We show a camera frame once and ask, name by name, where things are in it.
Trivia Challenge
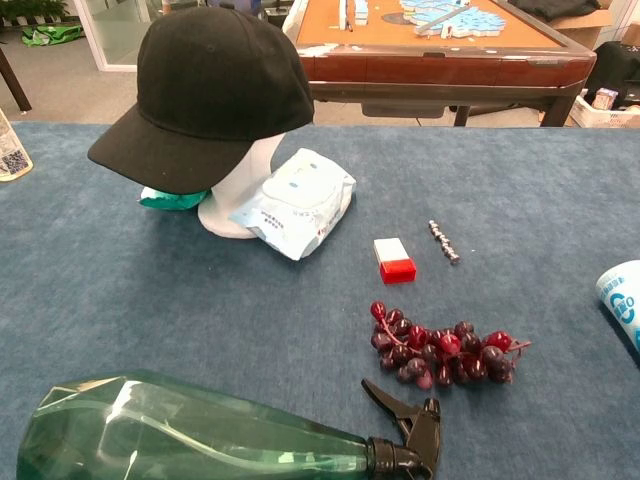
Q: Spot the white mannequin head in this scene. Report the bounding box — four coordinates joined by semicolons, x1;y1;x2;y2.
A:
197;130;286;240

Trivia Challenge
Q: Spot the blue white wet wipes pack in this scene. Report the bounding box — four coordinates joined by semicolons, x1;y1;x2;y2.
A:
228;147;357;261

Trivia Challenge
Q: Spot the red and white small box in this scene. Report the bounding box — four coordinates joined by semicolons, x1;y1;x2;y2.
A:
372;237;418;285

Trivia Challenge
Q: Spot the green white snack packet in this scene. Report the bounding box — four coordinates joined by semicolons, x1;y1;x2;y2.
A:
138;185;210;212

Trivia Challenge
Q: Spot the dark red plastic grape bunch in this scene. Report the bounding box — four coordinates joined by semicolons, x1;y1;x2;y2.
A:
369;300;532;390

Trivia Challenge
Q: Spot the blue carpet table mat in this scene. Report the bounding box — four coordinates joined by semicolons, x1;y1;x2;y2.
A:
0;121;640;480

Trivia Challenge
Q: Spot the black baseball cap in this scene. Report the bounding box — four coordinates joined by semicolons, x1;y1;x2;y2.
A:
87;5;316;195

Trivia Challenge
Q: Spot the brown mahjong table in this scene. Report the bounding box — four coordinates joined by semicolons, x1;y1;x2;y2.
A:
282;0;598;128

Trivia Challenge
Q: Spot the upright mahjong tile row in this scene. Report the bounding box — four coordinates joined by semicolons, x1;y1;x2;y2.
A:
338;0;372;29

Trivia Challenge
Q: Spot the grey mahjong tile ruler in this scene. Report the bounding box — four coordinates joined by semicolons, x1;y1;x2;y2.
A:
413;4;472;37

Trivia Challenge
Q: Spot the green spray bottle black trigger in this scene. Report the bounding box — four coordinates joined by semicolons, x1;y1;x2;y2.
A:
16;368;443;480

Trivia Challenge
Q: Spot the blue mahjong tile pile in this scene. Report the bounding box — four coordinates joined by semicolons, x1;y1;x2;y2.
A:
398;0;504;39

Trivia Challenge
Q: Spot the white framed glass partition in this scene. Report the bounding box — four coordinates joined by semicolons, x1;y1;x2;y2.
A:
74;0;167;72

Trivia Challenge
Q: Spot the white bottle blue print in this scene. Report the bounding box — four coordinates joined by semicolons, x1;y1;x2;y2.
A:
594;259;640;354

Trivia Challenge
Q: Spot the clear plastic water bottle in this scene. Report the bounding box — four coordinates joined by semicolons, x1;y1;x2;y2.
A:
0;107;35;183

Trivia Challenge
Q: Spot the cardboard box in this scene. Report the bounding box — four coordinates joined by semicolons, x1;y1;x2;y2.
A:
553;8;615;51

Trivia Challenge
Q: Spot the green bag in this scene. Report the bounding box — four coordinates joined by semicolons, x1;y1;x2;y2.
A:
20;24;85;49

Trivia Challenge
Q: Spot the dark wooden table leg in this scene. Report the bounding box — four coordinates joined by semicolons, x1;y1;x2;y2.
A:
0;47;33;112

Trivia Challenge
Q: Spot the black cloth bundle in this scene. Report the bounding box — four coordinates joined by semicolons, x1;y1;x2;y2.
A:
582;41;640;109

